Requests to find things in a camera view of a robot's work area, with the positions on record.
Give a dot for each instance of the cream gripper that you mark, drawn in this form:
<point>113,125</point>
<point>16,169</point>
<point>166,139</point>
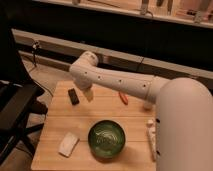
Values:
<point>88,93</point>

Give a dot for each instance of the black eraser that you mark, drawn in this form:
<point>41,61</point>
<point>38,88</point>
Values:
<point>73,96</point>

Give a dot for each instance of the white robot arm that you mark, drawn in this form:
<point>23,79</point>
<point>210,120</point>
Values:
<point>184,111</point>

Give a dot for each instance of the white sponge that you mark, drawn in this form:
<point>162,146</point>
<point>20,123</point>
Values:
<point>67,144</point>

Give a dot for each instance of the orange carrot toy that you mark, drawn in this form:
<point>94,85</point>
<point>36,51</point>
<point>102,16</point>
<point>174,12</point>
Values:
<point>123,98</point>

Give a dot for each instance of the wooden table board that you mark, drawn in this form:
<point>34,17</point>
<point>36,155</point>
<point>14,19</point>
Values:
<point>63,117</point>

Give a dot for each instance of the green ceramic bowl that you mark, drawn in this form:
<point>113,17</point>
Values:
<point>106,139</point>

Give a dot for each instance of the white paper cup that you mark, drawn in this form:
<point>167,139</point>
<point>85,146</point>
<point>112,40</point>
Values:
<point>148,106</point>

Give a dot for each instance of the black office chair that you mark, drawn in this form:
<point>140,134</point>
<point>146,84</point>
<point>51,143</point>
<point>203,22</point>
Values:
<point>18,95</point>

